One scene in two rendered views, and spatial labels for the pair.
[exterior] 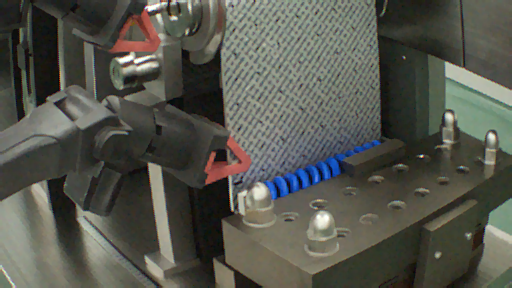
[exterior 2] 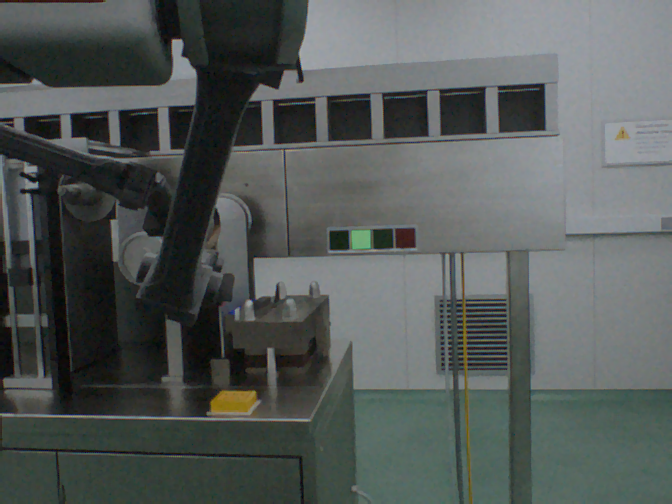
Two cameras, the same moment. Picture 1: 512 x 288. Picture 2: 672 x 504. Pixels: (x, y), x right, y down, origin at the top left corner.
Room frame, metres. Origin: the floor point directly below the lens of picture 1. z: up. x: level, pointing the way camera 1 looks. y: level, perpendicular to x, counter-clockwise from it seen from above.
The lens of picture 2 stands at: (-0.26, 0.89, 1.28)
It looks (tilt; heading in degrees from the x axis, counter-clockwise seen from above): 4 degrees down; 313
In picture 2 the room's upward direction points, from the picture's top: 2 degrees counter-clockwise
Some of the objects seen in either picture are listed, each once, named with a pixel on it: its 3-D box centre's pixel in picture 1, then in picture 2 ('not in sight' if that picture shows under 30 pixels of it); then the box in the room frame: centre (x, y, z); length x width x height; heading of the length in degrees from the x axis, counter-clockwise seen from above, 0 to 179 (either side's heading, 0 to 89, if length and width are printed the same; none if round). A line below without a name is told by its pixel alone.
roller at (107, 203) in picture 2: not in sight; (114, 192); (1.23, 0.10, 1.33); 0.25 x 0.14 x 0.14; 124
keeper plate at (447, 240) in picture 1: (447, 251); (324, 330); (0.82, -0.23, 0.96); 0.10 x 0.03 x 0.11; 124
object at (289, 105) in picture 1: (310, 109); (234, 281); (0.96, -0.07, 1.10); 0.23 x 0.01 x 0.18; 124
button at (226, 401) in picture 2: not in sight; (234, 401); (0.68, 0.17, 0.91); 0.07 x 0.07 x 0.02; 34
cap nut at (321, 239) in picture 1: (322, 230); (289, 308); (0.76, -0.06, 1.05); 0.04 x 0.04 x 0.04
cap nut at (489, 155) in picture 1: (492, 144); (314, 288); (0.94, -0.33, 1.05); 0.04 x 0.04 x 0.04
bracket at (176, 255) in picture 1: (156, 161); (173, 313); (0.95, 0.12, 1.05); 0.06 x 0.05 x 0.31; 124
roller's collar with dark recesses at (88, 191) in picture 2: not in sight; (81, 191); (1.14, 0.23, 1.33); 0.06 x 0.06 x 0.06; 34
